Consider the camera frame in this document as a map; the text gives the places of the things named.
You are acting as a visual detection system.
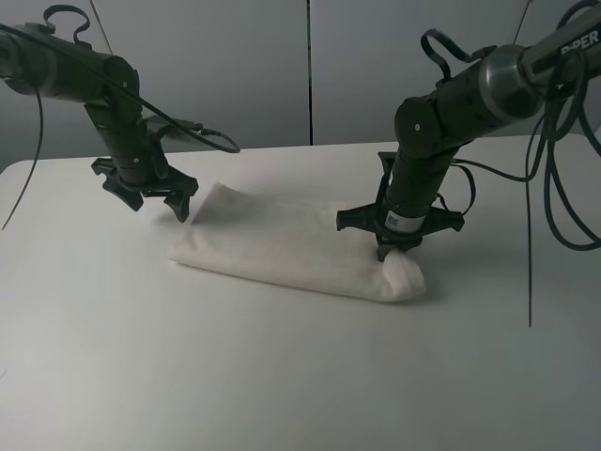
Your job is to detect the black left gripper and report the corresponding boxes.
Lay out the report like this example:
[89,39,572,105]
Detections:
[91,158,197,222]

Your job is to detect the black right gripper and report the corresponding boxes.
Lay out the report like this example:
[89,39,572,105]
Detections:
[336,206,465,262]

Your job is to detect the white towel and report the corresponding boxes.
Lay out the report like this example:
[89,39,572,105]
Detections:
[169,183,426,303]

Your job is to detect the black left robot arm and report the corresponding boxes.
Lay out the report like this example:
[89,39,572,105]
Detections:
[1,5,202,222]

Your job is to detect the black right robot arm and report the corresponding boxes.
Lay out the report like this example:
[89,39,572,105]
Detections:
[336,1,600,258]

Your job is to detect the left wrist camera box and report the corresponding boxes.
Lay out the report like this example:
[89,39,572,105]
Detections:
[144,116,204,140]

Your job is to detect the black left camera cable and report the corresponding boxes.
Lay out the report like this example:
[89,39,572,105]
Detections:
[0,23,241,231]

